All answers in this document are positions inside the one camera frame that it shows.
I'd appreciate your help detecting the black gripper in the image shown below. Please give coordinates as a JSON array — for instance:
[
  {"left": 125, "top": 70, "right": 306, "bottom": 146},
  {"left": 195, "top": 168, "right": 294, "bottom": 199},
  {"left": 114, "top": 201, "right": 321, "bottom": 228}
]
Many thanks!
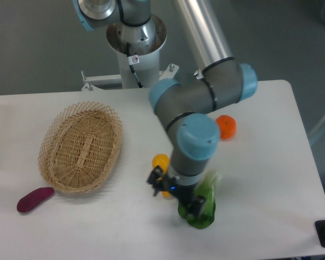
[{"left": 147, "top": 166, "right": 206, "bottom": 218}]

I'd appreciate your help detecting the purple sweet potato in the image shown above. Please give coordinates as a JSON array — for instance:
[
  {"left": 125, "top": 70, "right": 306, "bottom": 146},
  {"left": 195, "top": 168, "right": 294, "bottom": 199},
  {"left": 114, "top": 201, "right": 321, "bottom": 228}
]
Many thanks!
[{"left": 16, "top": 187, "right": 55, "bottom": 213}]

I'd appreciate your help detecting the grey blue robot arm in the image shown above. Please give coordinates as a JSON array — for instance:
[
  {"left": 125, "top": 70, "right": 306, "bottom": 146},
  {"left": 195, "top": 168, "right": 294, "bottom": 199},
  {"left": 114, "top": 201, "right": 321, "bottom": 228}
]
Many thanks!
[{"left": 73, "top": 1, "right": 257, "bottom": 218}]

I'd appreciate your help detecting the green bok choy leaf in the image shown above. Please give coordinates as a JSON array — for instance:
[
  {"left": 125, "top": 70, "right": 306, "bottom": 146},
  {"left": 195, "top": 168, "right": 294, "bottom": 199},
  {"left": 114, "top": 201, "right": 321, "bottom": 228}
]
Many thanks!
[{"left": 178, "top": 168, "right": 221, "bottom": 229}]

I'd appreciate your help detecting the yellow squash toy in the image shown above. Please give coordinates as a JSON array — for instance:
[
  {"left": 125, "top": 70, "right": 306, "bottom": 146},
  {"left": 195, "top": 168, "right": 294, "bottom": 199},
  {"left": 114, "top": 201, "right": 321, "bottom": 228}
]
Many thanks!
[{"left": 152, "top": 153, "right": 172, "bottom": 200}]

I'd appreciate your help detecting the orange tangerine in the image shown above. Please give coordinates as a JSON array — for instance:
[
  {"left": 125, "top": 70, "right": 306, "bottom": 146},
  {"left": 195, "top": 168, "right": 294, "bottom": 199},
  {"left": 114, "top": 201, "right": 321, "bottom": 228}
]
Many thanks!
[{"left": 215, "top": 115, "right": 237, "bottom": 140}]

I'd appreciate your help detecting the woven wicker basket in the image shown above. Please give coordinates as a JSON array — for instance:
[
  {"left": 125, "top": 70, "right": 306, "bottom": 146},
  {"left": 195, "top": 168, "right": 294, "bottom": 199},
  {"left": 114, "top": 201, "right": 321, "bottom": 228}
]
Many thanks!
[{"left": 38, "top": 101, "right": 123, "bottom": 193}]

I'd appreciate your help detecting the white base frame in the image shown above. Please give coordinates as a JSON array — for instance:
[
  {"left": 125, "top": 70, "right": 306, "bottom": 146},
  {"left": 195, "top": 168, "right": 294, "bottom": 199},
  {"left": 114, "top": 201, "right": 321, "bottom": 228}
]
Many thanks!
[{"left": 81, "top": 63, "right": 180, "bottom": 91}]

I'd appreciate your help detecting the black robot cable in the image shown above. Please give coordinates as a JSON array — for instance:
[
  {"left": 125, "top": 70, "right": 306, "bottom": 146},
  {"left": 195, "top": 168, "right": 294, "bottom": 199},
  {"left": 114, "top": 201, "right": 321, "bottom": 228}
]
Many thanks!
[{"left": 126, "top": 42, "right": 145, "bottom": 89}]

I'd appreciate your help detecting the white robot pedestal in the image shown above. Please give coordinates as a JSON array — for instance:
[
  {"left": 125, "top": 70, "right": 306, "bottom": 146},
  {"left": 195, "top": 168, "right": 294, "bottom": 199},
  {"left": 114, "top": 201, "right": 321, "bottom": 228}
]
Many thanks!
[{"left": 106, "top": 14, "right": 167, "bottom": 89}]

